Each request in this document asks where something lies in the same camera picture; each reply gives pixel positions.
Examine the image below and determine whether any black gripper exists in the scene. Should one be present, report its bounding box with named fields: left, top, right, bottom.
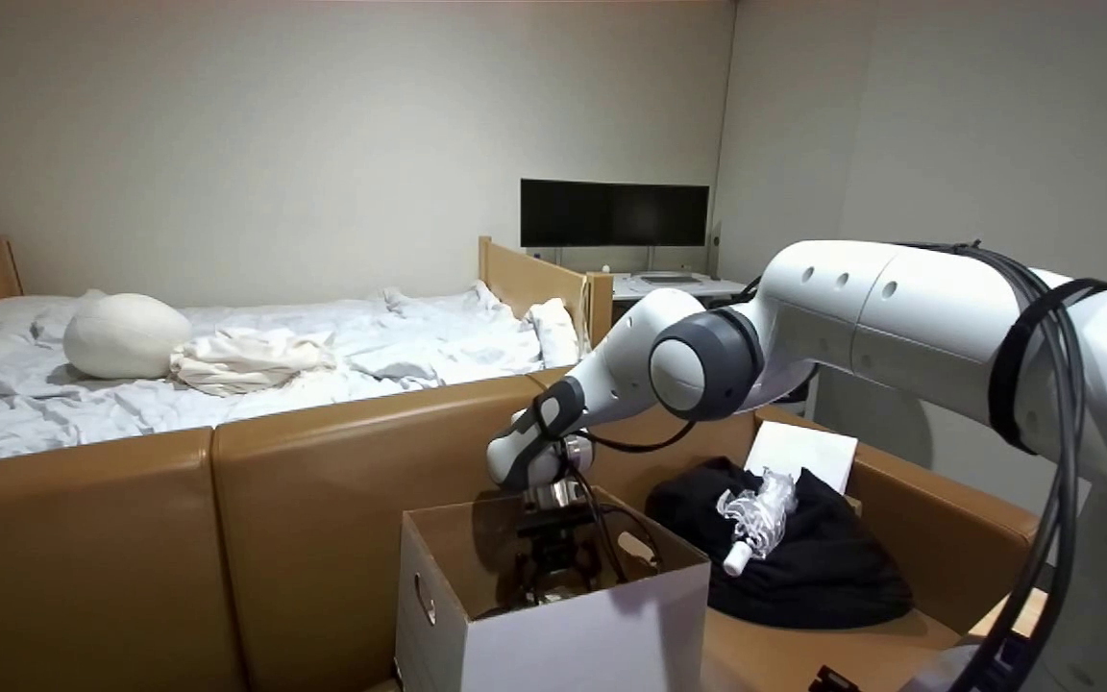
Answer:
left=499, top=500, right=623, bottom=611

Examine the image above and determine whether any umbrella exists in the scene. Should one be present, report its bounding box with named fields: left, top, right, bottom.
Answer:
left=713, top=464, right=803, bottom=582

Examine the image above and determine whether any white cardboard box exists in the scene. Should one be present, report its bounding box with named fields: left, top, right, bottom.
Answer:
left=391, top=482, right=713, bottom=692

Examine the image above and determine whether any white paper sheet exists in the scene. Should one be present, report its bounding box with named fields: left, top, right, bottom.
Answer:
left=741, top=421, right=862, bottom=498

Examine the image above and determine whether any black cloth pile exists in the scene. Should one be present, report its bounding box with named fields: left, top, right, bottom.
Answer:
left=646, top=453, right=916, bottom=634

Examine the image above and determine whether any white desk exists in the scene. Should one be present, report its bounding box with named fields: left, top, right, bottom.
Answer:
left=608, top=266, right=752, bottom=311

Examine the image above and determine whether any black computer monitor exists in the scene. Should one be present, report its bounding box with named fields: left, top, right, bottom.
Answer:
left=517, top=177, right=713, bottom=256

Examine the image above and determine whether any grey rounded chair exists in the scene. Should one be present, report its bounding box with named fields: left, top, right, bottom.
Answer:
left=813, top=368, right=936, bottom=473

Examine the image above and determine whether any cream crumpled cloth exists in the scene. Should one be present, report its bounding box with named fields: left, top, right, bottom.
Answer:
left=166, top=327, right=336, bottom=400

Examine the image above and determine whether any tan leather sofa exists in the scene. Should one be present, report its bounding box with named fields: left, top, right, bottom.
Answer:
left=0, top=361, right=1056, bottom=692

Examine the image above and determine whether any round white pillow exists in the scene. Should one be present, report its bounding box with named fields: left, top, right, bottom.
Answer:
left=60, top=290, right=195, bottom=386

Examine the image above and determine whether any flat white pillow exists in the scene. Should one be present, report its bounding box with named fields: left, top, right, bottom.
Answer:
left=0, top=294, right=83, bottom=339

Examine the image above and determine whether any wooden bed frame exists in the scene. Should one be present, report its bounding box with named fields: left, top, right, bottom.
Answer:
left=0, top=230, right=617, bottom=366

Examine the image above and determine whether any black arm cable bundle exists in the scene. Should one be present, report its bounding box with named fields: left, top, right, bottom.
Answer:
left=950, top=239, right=1107, bottom=692

